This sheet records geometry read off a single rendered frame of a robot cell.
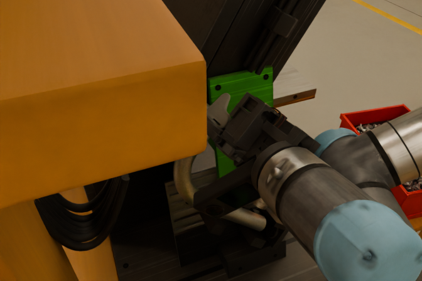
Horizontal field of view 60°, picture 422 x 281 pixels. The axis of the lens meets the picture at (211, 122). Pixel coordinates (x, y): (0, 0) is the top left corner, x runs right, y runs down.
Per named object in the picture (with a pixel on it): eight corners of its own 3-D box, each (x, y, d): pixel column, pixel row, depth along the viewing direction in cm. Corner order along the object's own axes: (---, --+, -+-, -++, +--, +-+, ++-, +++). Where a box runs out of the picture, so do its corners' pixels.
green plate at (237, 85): (255, 151, 77) (251, 55, 68) (275, 171, 70) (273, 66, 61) (205, 165, 74) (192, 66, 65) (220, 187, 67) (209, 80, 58)
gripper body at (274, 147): (279, 116, 52) (332, 153, 42) (242, 163, 53) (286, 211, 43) (243, 88, 48) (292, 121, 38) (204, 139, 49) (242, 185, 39)
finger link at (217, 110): (221, 88, 58) (252, 111, 50) (199, 117, 58) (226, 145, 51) (208, 78, 56) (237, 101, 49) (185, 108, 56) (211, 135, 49)
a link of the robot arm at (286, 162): (306, 236, 39) (256, 208, 35) (284, 211, 43) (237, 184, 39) (350, 181, 38) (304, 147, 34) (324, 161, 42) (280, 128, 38)
